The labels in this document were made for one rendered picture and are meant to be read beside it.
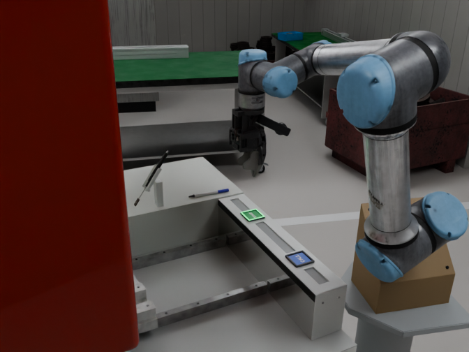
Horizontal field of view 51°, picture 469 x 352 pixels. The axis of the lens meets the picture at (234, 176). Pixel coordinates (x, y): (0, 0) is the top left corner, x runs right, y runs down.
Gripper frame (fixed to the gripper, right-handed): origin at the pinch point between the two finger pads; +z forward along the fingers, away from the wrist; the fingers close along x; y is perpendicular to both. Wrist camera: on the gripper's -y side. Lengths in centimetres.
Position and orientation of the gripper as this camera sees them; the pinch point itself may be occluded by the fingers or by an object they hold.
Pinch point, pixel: (256, 172)
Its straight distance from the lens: 144.1
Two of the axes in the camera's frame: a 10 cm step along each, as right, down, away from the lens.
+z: -0.1, 9.1, 4.1
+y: -9.0, 1.8, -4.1
